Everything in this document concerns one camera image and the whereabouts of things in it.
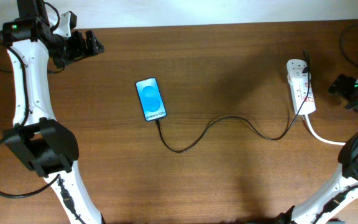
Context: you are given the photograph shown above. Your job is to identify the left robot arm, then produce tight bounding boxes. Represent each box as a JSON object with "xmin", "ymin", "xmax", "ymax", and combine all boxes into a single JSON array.
[{"xmin": 2, "ymin": 1, "xmax": 104, "ymax": 223}]

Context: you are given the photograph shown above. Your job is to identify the black USB charging cable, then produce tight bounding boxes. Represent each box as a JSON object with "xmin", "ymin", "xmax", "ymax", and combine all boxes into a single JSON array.
[{"xmin": 154, "ymin": 49, "xmax": 312, "ymax": 154}]

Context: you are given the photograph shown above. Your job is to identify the white power strip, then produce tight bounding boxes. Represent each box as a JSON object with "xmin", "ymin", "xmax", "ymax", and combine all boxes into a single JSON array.
[{"xmin": 287, "ymin": 59, "xmax": 316, "ymax": 116}]

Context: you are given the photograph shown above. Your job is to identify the white USB charger plug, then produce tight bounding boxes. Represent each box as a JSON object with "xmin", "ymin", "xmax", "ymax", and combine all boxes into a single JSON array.
[{"xmin": 287, "ymin": 67, "xmax": 310, "ymax": 85}]

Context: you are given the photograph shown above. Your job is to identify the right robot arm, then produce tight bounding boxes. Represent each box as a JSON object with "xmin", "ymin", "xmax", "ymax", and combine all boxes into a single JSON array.
[{"xmin": 273, "ymin": 75, "xmax": 358, "ymax": 224}]

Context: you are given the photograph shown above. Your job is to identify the blue Samsung Galaxy smartphone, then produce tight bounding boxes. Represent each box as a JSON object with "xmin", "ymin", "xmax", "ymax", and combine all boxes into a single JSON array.
[{"xmin": 135, "ymin": 77, "xmax": 167, "ymax": 122}]

